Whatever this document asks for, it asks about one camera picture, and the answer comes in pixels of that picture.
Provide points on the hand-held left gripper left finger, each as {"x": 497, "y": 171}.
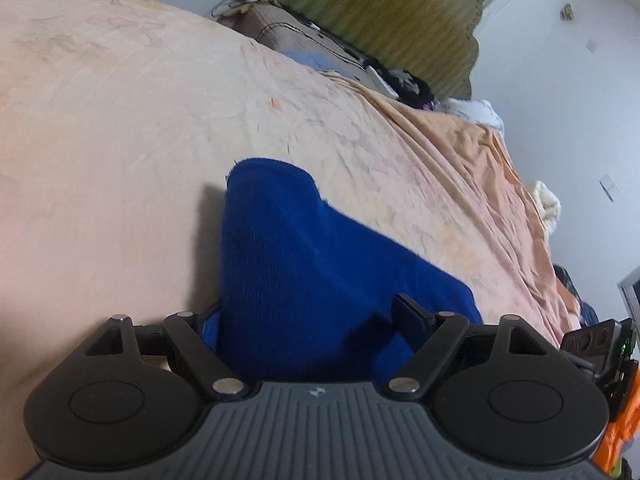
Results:
{"x": 209, "y": 334}

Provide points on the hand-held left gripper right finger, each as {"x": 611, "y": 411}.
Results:
{"x": 411, "y": 312}

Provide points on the blue knit sweater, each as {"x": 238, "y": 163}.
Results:
{"x": 310, "y": 270}

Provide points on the dark clothes pile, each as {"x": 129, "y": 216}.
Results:
{"x": 407, "y": 85}

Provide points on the dark cloth heap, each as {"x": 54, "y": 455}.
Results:
{"x": 575, "y": 295}

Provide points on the cream fluffy cloth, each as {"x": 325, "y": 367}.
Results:
{"x": 547, "y": 205}

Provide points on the white cloth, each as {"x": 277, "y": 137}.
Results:
{"x": 475, "y": 112}

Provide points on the pink floral blanket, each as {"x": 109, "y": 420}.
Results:
{"x": 125, "y": 135}

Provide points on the white remote control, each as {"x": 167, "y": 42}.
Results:
{"x": 381, "y": 82}

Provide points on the green striped headboard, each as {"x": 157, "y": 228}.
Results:
{"x": 390, "y": 5}

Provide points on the white wall switch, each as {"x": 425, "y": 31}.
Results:
{"x": 610, "y": 188}

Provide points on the small wall hook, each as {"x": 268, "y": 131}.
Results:
{"x": 567, "y": 11}

